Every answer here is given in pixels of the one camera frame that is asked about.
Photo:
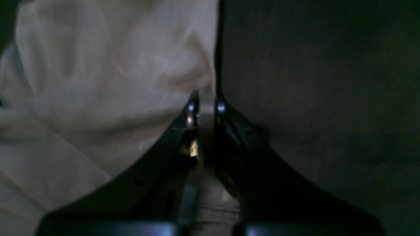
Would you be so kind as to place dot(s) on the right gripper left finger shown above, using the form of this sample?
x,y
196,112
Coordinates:
x,y
142,201

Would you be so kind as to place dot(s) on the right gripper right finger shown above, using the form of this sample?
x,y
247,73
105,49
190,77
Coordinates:
x,y
275,200

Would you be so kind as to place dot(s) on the grey T-shirt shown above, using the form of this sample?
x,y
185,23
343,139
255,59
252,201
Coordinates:
x,y
87,87

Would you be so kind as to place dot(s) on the black table cloth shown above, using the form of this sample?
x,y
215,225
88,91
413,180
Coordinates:
x,y
334,87

